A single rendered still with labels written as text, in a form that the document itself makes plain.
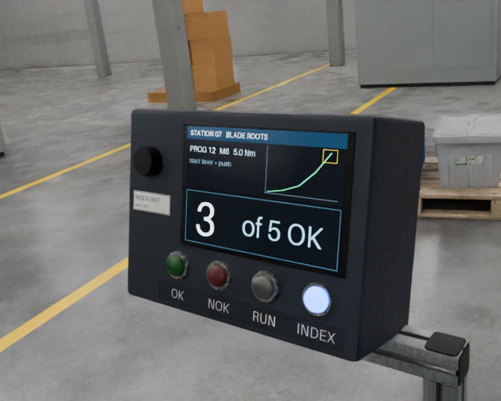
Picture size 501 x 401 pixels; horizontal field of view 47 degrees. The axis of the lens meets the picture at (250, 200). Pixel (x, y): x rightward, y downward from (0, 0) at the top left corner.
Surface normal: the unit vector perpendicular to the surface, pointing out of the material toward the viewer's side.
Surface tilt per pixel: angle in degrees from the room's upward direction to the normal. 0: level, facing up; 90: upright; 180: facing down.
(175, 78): 90
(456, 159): 96
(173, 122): 75
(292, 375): 0
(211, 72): 90
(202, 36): 90
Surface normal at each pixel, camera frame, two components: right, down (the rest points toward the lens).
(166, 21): -0.47, 0.34
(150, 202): -0.59, 0.07
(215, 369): -0.11, -0.94
